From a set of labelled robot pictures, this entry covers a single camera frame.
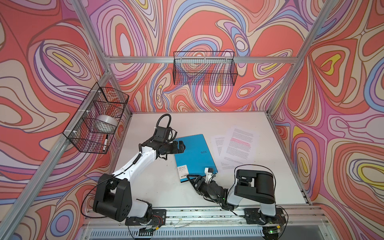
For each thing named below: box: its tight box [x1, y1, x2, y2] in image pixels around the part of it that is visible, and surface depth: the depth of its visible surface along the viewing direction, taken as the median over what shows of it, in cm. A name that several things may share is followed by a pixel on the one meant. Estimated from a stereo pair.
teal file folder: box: [174, 134, 218, 183], surface depth 95 cm
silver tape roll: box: [92, 114, 119, 134], surface depth 74 cm
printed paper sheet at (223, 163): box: [211, 135, 247, 173], surface depth 100 cm
